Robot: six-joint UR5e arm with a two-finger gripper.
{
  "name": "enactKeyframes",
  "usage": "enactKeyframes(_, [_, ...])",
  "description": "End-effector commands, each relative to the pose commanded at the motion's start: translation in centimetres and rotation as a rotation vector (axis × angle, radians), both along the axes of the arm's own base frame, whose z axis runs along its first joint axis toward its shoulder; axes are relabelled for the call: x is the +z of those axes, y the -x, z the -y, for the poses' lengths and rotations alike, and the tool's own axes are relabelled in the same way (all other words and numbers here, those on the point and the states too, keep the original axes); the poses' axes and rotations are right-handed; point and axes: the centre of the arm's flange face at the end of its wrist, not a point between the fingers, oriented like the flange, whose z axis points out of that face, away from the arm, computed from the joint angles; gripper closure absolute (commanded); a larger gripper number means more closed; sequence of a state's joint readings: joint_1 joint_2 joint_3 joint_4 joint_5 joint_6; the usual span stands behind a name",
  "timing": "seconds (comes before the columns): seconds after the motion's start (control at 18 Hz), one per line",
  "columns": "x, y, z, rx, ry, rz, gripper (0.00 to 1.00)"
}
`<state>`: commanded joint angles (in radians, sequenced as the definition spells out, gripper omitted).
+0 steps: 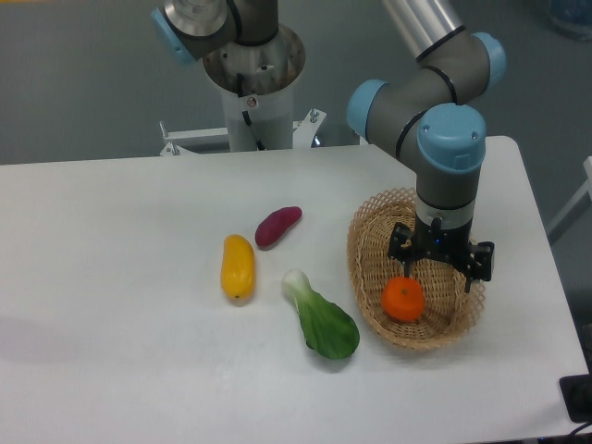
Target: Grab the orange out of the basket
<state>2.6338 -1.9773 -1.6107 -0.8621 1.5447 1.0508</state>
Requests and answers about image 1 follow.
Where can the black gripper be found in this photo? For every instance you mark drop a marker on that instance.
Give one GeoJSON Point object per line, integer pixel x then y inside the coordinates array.
{"type": "Point", "coordinates": [446, 245]}

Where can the orange fruit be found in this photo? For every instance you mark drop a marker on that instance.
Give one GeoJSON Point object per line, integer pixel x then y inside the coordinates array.
{"type": "Point", "coordinates": [403, 299]}

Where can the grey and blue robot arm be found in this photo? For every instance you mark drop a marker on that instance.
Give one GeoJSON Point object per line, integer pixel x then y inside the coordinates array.
{"type": "Point", "coordinates": [427, 124]}

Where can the woven wicker basket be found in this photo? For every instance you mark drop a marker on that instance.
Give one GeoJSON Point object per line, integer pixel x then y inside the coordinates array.
{"type": "Point", "coordinates": [449, 311]}

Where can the green bok choy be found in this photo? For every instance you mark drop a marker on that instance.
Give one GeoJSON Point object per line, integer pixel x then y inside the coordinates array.
{"type": "Point", "coordinates": [326, 328]}

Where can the purple sweet potato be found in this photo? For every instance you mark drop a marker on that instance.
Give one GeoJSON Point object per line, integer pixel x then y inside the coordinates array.
{"type": "Point", "coordinates": [272, 229]}

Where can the black device at table edge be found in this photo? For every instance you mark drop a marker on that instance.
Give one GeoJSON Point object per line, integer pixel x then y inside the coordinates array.
{"type": "Point", "coordinates": [576, 393]}

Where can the yellow mango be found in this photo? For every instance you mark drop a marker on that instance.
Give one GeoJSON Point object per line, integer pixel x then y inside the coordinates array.
{"type": "Point", "coordinates": [238, 270]}

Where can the blue water bottle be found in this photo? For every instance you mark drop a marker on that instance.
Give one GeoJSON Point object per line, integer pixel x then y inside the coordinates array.
{"type": "Point", "coordinates": [572, 18]}

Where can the white frame at right edge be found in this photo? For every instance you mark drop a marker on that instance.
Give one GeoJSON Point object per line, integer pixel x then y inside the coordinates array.
{"type": "Point", "coordinates": [575, 207]}

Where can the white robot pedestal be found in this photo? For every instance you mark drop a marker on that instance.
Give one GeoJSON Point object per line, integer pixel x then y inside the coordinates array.
{"type": "Point", "coordinates": [256, 85]}

